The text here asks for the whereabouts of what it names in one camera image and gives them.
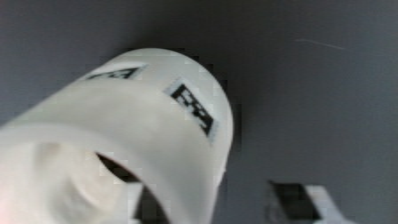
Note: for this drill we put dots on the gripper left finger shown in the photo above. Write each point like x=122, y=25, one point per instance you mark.
x=141, y=204

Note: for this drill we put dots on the white lamp shade cone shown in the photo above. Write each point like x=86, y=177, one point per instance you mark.
x=132, y=127

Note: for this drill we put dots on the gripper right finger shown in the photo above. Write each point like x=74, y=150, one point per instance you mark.
x=301, y=205

